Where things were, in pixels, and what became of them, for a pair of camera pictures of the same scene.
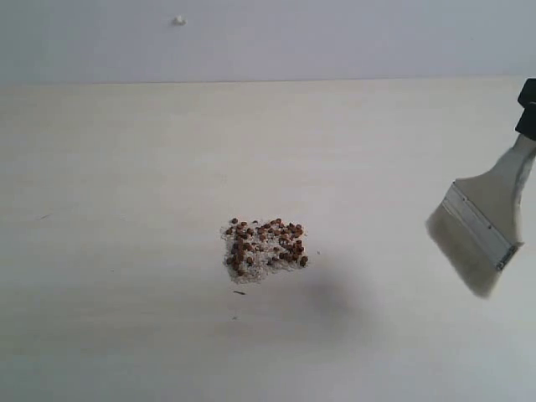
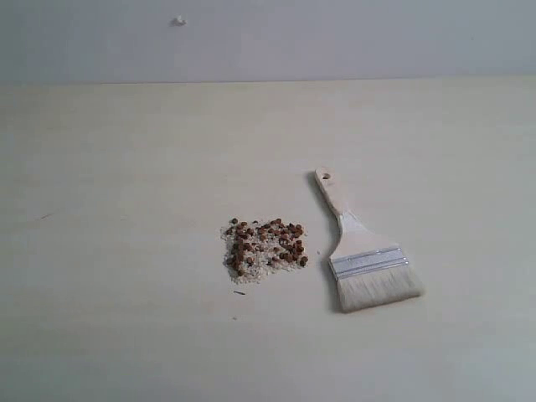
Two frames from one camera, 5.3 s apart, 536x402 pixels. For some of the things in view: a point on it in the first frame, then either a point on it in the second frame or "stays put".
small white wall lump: x=179 y=21 stays put
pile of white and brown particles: x=256 y=249 stays put
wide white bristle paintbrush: x=476 y=222 -> x=368 y=270
